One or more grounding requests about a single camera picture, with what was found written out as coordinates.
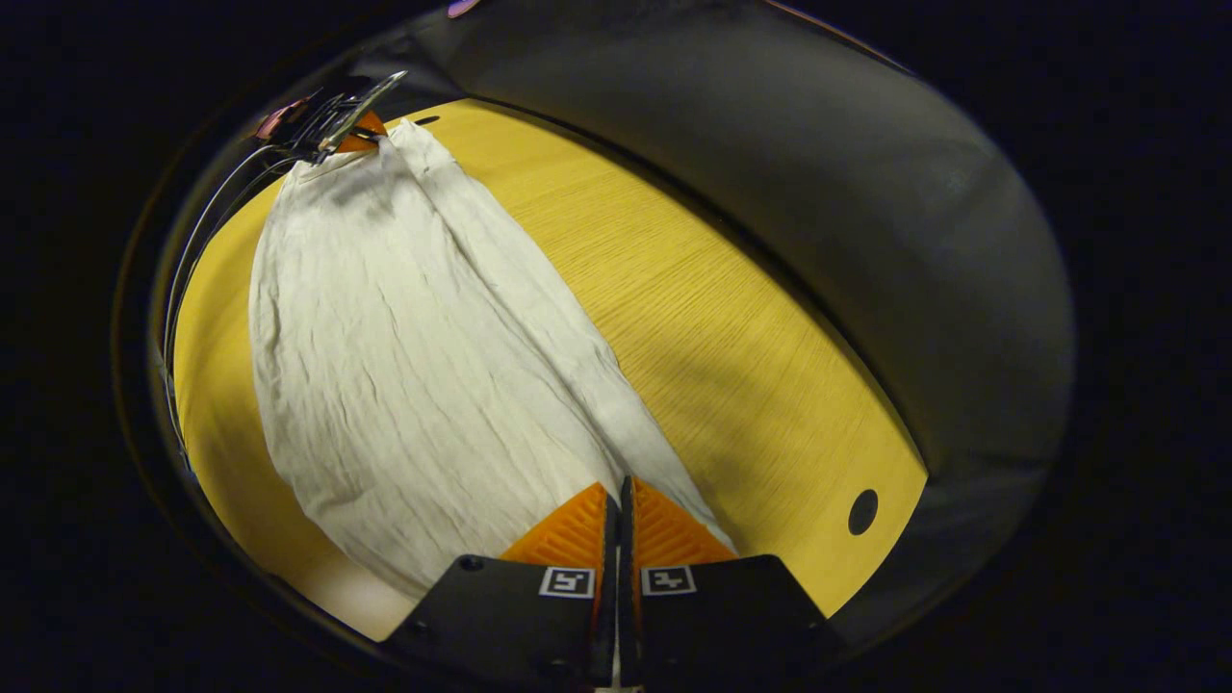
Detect black backdrop cloth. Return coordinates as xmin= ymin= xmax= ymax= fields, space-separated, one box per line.
xmin=366 ymin=0 xmax=1074 ymax=655

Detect thin black cable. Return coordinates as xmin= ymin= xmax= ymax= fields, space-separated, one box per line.
xmin=162 ymin=144 xmax=299 ymax=473

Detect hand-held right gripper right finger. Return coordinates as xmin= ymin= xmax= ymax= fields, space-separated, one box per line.
xmin=620 ymin=476 xmax=840 ymax=689

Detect white jeans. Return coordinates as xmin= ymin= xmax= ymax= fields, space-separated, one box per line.
xmin=248 ymin=117 xmax=737 ymax=603

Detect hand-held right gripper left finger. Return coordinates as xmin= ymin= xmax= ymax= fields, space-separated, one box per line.
xmin=385 ymin=481 xmax=619 ymax=689

